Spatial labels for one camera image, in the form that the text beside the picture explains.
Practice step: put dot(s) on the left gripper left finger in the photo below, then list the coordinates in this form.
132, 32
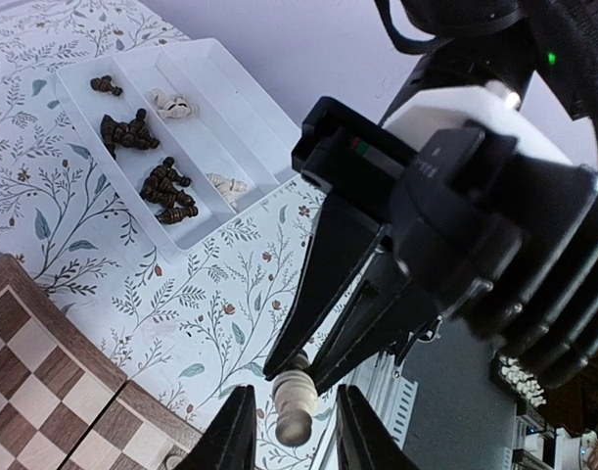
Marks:
229, 443

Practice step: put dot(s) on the white plastic tray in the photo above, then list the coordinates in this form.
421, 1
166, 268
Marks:
256, 131

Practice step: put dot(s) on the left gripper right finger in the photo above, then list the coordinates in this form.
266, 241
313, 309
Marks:
363, 442

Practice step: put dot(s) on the light pawn column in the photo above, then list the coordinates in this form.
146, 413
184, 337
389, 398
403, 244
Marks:
295, 400

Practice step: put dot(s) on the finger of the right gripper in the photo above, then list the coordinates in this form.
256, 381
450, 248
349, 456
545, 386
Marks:
344, 235

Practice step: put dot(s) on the front aluminium rail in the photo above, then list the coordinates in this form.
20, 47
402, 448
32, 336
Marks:
391, 395

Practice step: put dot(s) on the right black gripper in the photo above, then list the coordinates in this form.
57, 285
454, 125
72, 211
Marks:
507, 242

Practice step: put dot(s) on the light pawn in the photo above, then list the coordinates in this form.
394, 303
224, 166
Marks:
172, 461

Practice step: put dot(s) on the pile of dark chess pieces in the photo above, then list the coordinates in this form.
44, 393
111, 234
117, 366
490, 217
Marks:
159, 182

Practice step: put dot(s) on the floral patterned table mat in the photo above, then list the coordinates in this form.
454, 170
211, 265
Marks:
188, 330

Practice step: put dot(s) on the wooden chess board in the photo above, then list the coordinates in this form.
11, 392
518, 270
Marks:
63, 404

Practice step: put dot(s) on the pile of light chess pieces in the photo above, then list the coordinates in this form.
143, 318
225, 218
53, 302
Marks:
182, 116

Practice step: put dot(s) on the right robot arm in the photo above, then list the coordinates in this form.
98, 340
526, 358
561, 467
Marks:
544, 51

